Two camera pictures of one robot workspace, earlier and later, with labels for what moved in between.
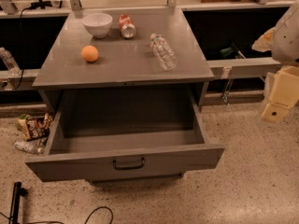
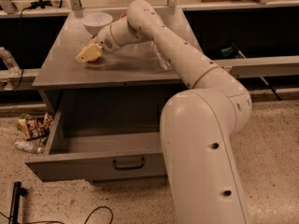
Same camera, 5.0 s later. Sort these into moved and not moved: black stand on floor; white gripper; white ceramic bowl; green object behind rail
Moved: white gripper
Not moved: black stand on floor; green object behind rail; white ceramic bowl
